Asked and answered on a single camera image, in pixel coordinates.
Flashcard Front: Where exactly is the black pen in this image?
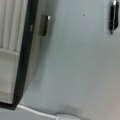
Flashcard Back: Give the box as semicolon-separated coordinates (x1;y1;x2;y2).
109;0;119;34

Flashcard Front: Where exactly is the black lidded drawer box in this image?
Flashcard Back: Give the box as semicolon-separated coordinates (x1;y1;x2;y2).
0;0;47;110

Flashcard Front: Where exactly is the white cable with adapter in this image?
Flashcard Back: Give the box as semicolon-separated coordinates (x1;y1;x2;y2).
16;103;91;120

